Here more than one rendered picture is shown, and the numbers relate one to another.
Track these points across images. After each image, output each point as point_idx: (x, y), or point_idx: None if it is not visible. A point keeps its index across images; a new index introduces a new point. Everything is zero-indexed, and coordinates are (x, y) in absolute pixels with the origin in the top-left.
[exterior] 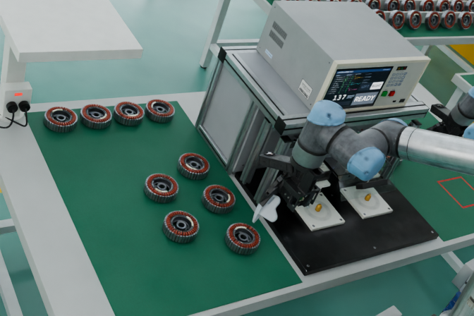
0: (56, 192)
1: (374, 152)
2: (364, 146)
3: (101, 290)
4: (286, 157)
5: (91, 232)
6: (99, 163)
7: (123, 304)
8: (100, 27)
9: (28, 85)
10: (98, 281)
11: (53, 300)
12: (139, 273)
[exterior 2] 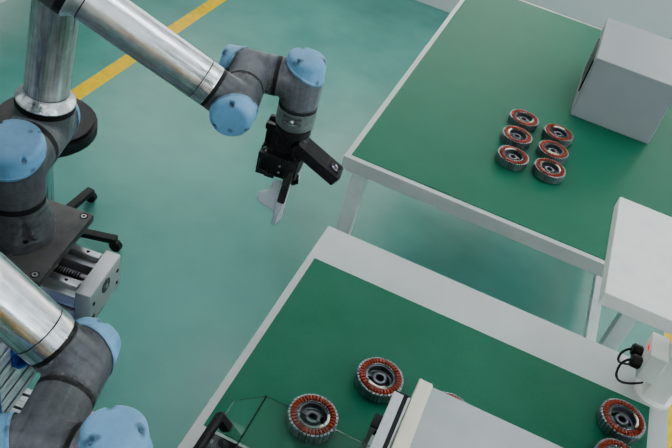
0: (501, 338)
1: (234, 46)
2: (248, 48)
3: (364, 278)
4: (316, 155)
5: (431, 321)
6: (526, 404)
7: (339, 278)
8: (664, 288)
9: (659, 356)
10: (375, 284)
11: (382, 251)
12: (357, 311)
